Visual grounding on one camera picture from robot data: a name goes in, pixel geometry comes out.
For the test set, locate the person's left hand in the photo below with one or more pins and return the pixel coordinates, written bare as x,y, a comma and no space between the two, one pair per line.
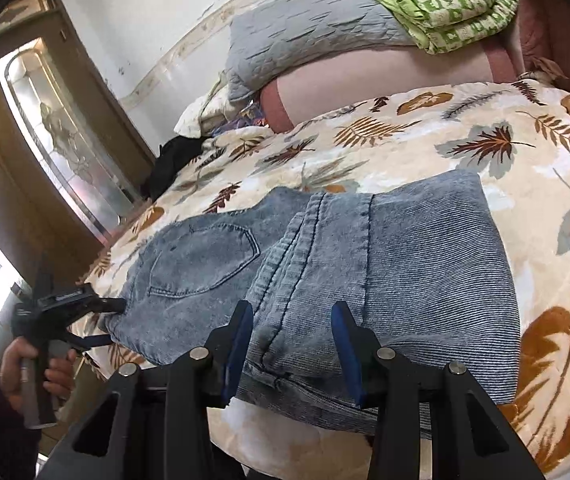
12,375

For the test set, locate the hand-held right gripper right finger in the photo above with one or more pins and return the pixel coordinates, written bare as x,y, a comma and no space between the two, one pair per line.
347,360

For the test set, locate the grey quilted pillow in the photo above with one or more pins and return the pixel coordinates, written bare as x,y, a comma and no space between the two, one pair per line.
310,30

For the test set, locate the blue denim pants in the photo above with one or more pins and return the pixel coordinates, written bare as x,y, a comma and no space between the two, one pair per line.
390,285

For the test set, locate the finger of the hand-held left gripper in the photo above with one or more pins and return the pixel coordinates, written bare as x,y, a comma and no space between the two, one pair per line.
90,340
107,305

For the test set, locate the leaf print blanket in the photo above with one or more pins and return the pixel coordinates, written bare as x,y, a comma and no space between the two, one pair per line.
465,130

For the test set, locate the wooden door with glass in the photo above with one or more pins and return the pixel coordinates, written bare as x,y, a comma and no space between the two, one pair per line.
30,135

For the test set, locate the green patterned blanket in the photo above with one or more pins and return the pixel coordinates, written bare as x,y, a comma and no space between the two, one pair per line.
450,10

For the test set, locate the black cloth bundle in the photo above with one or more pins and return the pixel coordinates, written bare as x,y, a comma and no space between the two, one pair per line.
175,162

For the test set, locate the white crumpled cloth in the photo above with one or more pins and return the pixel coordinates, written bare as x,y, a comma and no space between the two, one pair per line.
200,112

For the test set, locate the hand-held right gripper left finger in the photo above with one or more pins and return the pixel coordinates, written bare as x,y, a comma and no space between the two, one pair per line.
237,350

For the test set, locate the brown pink headboard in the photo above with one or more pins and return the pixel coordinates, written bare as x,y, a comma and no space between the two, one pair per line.
390,72

